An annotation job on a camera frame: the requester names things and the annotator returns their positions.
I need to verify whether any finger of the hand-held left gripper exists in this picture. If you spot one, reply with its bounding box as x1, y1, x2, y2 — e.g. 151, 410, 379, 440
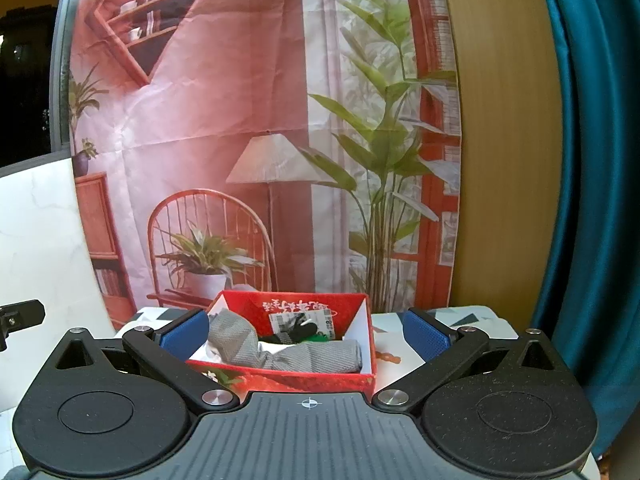
0, 299, 47, 353

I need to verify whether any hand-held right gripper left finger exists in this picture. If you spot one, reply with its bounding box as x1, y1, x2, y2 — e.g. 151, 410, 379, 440
42, 309, 241, 413

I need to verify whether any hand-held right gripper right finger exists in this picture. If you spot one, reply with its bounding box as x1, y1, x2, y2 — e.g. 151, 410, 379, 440
371, 307, 571, 413

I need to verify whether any black dotted glove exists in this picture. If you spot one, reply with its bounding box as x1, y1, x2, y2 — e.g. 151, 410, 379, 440
272, 311, 321, 346

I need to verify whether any grey cloth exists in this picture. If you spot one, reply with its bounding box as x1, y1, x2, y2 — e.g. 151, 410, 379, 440
207, 309, 363, 375

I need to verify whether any red cardboard box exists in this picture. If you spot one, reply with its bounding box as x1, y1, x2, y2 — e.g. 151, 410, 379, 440
186, 290, 377, 396

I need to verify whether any cartoon printed white cloth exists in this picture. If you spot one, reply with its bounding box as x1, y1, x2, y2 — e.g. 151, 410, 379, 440
370, 312, 431, 396

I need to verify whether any white marble board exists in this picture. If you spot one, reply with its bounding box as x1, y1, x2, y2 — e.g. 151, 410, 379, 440
0, 157, 113, 341

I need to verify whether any light wooden panel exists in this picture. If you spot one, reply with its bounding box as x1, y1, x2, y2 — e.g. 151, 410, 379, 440
440, 0, 576, 311

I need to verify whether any teal curtain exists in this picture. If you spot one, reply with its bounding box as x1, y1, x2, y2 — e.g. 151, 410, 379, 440
530, 0, 640, 461

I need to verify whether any printed wall backdrop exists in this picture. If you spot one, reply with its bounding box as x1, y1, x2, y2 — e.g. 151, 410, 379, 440
67, 0, 463, 331

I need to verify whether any grey metal frame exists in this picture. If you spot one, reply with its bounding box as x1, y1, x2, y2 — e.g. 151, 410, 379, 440
47, 0, 86, 156

